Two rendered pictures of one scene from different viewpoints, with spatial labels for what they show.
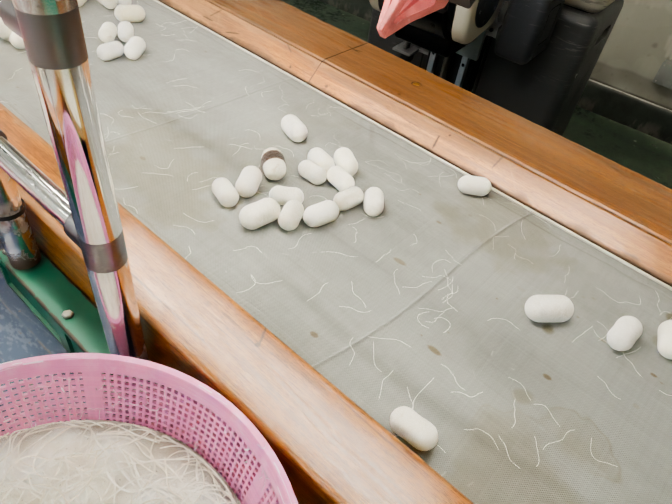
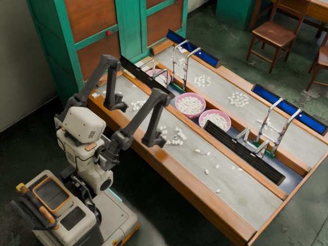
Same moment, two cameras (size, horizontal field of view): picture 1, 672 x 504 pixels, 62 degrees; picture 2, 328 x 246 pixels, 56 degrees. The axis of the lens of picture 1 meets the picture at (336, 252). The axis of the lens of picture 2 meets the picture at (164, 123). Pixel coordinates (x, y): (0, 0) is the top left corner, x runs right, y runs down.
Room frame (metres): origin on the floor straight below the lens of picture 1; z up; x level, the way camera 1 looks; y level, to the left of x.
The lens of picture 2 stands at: (2.19, 0.59, 2.73)
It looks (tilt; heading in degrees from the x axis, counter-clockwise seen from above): 50 degrees down; 190
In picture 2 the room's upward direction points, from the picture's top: 1 degrees clockwise
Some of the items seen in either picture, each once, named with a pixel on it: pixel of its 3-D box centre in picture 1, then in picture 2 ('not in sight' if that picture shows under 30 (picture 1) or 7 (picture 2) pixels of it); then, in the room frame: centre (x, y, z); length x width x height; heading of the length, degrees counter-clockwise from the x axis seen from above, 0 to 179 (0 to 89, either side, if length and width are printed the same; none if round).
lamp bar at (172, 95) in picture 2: not in sight; (144, 75); (0.38, 0.09, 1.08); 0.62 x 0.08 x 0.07; 55
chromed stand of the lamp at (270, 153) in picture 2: not in sight; (276, 128); (0.55, 1.17, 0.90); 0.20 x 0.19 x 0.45; 55
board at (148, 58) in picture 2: not in sight; (141, 67); (-0.07, -0.06, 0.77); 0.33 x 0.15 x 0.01; 145
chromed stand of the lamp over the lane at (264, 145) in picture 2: not in sight; (244, 157); (0.88, 0.94, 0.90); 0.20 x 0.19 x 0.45; 55
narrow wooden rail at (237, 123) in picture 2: not in sight; (215, 109); (0.27, 0.70, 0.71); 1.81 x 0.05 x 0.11; 55
